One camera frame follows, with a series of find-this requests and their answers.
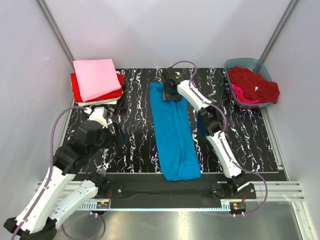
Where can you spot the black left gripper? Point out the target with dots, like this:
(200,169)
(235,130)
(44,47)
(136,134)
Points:
(114,140)

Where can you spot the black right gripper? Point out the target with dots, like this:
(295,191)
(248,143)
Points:
(166,96)

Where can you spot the blue t shirt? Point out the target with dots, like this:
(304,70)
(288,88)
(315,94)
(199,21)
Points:
(173,135)

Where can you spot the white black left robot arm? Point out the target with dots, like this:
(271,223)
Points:
(43,216)

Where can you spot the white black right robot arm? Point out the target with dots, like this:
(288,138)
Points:
(211,122)

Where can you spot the folded red t shirt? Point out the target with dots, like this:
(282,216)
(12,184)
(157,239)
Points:
(112,95)

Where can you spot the folded cream t shirt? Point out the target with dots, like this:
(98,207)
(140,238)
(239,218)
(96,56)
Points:
(111,101)

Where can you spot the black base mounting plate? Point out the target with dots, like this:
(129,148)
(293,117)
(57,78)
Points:
(138,191)

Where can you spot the folded pink t shirt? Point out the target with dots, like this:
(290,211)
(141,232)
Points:
(96,78)

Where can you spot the magenta t shirt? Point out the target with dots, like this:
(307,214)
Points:
(239,93)

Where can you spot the dark red t shirt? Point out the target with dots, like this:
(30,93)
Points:
(254,85)

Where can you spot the translucent blue plastic basket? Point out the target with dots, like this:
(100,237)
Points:
(252,64)

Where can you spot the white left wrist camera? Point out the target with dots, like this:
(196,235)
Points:
(97,114)

